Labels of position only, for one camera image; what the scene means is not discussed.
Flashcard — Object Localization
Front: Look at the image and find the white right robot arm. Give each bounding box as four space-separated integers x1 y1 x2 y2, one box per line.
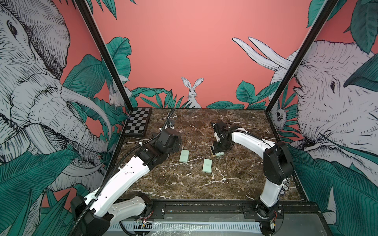
211 121 294 208

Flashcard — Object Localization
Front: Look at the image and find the mint green closed box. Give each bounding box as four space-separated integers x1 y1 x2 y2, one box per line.
202 159 212 174

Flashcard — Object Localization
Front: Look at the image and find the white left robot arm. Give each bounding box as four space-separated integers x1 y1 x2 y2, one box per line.
68 119 182 236

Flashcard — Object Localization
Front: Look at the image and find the black white checkerboard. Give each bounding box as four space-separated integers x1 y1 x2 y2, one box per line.
125 108 152 137

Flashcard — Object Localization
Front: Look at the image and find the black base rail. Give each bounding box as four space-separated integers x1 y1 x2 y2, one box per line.
150 199 320 220

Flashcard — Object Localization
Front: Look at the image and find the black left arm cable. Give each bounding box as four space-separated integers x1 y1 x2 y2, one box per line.
67 107 176 236

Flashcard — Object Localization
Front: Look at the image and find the white slotted cable duct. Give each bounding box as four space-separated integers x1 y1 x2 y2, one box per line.
122 221 261 234

